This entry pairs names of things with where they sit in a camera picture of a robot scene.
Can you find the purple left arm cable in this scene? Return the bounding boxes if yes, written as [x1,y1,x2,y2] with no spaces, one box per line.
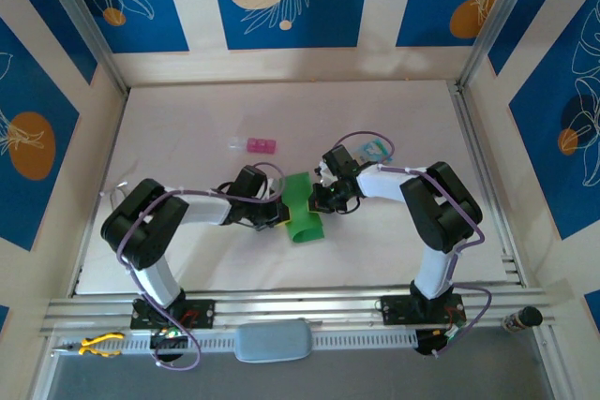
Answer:
[115,161,283,372]

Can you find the yellow handled pliers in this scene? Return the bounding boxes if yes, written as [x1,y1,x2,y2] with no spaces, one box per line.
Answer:
[52,332,127,358]

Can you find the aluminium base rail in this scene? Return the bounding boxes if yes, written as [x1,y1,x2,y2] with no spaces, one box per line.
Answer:
[39,285,557,338]

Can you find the grey blue zip pouch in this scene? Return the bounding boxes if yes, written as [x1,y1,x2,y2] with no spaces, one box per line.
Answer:
[232,319,314,363]

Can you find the pink and clear pill organizer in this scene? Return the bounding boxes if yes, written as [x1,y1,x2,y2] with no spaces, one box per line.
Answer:
[228,136,278,156]

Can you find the green paper sheet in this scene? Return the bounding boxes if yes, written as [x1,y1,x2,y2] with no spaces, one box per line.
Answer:
[279,170,325,245]

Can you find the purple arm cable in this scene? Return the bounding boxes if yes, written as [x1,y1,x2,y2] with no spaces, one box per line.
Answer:
[115,161,283,372]
[333,130,493,359]

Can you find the aluminium side rail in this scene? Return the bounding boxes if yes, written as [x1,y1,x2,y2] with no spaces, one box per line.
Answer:
[447,81,526,287]

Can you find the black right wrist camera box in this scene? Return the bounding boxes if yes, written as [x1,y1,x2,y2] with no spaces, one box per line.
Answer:
[321,146,361,177]

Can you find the white slotted cable duct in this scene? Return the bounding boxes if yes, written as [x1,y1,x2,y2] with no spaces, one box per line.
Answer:
[55,328,418,357]

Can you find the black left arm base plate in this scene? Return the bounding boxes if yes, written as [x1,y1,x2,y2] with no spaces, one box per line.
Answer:
[129,297,217,331]

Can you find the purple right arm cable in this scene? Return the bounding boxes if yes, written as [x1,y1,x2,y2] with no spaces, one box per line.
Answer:
[333,130,493,359]

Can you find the aluminium frame post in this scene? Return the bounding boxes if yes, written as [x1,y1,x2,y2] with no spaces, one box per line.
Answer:
[35,0,130,96]
[457,0,548,92]

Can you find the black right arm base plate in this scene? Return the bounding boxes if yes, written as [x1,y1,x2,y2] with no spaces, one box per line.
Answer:
[380,294,465,326]

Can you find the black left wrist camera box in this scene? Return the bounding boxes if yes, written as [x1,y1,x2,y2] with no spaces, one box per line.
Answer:
[232,165,269,200]

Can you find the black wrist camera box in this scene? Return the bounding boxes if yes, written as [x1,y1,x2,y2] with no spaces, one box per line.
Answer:
[321,146,361,177]
[232,165,269,200]

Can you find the light blue toothbrush packet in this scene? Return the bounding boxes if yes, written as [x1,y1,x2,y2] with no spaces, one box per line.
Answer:
[353,138,395,163]

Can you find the small green circuit board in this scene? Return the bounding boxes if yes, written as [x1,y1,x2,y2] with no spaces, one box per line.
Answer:
[440,324,470,343]
[149,328,188,350]

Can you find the dark capped small bottle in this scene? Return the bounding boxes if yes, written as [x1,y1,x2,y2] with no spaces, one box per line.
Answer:
[502,305,544,333]

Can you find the white wall hook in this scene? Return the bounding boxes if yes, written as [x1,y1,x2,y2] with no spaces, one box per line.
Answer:
[100,181,130,200]

